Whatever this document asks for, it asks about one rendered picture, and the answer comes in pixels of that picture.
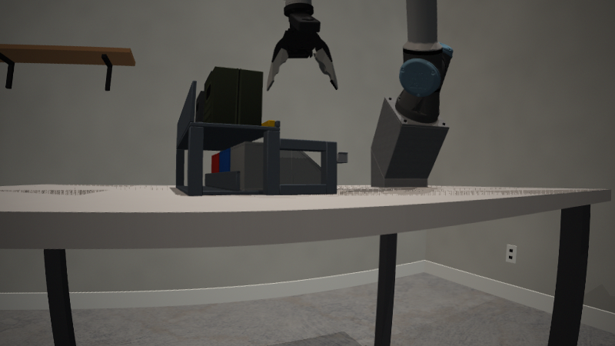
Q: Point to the red bin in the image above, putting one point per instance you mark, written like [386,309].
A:
[215,163]

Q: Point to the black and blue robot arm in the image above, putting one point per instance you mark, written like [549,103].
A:
[423,58]

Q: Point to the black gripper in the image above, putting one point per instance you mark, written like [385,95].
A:
[300,45]

